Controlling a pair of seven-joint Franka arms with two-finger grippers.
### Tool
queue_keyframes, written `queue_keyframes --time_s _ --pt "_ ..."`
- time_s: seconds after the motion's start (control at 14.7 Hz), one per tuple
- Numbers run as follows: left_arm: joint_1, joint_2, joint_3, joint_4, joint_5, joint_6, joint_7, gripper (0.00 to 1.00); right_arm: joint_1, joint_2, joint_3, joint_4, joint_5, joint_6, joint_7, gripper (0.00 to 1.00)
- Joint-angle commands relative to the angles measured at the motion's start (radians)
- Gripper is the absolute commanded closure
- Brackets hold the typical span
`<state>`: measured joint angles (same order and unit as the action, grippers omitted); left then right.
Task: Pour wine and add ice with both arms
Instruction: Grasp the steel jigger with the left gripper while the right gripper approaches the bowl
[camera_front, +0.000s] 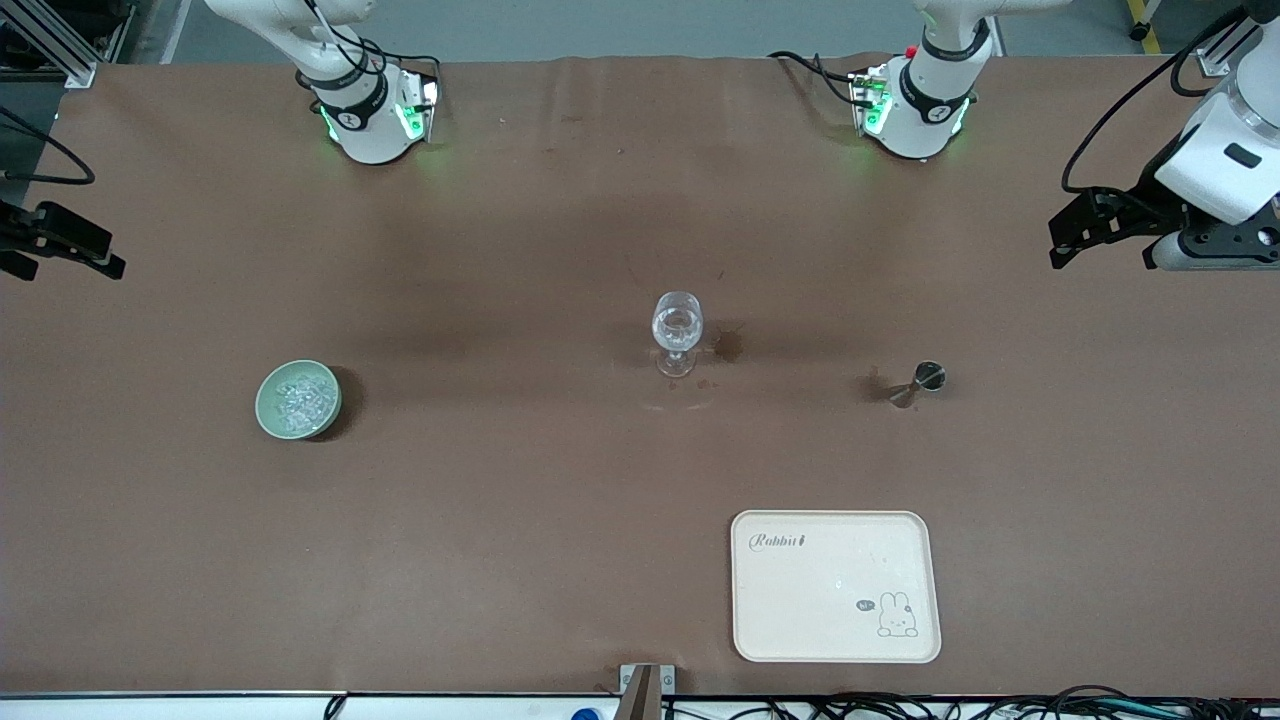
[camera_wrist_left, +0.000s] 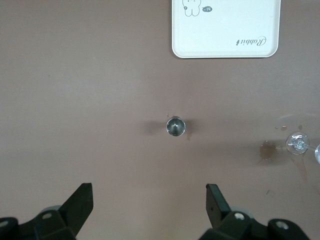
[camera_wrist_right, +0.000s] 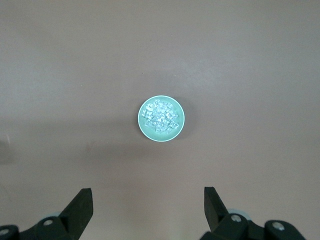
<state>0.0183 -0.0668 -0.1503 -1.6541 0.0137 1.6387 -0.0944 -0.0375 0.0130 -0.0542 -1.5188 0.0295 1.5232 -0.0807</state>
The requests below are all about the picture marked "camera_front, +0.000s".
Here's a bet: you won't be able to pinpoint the steel double jigger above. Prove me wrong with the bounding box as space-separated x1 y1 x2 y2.
889 361 947 409

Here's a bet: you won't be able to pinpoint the clear ice cubes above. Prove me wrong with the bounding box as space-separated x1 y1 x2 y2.
274 371 337 434

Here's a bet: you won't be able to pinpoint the clear stemmed wine glass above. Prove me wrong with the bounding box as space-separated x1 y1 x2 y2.
651 291 705 379

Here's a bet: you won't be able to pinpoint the green ceramic bowl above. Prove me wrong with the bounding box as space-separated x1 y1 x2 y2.
255 360 343 441

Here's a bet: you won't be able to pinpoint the cream rabbit print tray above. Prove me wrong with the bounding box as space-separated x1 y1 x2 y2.
730 510 943 664

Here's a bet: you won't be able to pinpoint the brown table cover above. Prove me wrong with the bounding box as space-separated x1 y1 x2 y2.
0 55 1280 698

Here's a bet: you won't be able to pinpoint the brown upright bar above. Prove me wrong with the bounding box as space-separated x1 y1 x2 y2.
622 667 663 720

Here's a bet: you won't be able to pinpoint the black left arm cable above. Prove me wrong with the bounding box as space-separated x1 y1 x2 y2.
1060 8 1251 196

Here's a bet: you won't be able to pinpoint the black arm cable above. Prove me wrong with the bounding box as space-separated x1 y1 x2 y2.
1060 8 1251 196
0 105 97 188

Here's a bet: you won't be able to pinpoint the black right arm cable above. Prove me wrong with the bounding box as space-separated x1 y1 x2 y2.
0 105 97 188

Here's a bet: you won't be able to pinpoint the aluminium frame profile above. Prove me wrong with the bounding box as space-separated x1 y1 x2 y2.
0 0 101 89
1195 15 1261 79

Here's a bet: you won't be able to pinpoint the black base cable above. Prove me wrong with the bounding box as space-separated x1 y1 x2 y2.
360 40 442 87
768 50 867 107

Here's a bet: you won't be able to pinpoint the black cable bundle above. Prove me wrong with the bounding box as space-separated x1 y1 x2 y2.
660 685 1280 720

